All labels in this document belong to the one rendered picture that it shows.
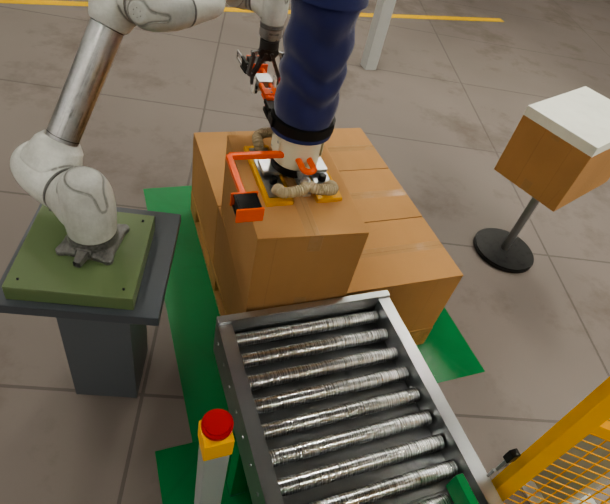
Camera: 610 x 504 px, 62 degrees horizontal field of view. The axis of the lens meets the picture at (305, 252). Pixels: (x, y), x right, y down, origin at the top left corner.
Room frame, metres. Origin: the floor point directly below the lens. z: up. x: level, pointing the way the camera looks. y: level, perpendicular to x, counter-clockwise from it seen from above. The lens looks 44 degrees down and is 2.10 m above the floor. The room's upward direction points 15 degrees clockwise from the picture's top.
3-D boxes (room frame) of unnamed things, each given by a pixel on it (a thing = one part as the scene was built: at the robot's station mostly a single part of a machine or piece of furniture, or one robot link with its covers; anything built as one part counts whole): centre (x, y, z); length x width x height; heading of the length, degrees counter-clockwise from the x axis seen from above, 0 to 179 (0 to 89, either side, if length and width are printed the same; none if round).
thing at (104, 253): (1.10, 0.69, 0.84); 0.22 x 0.18 x 0.06; 4
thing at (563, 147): (2.63, -1.25, 0.82); 0.60 x 0.40 x 0.40; 138
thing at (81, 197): (1.12, 0.70, 0.98); 0.18 x 0.16 x 0.22; 65
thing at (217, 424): (0.51, 0.09, 1.02); 0.07 x 0.07 x 0.04
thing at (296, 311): (1.26, -0.06, 0.58); 0.70 x 0.03 x 0.06; 119
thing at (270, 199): (1.53, 0.21, 0.97); 0.34 x 0.10 x 0.05; 29
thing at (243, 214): (1.18, 0.21, 1.07); 0.09 x 0.08 x 0.05; 119
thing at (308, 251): (1.54, 0.11, 0.75); 0.60 x 0.40 x 0.40; 26
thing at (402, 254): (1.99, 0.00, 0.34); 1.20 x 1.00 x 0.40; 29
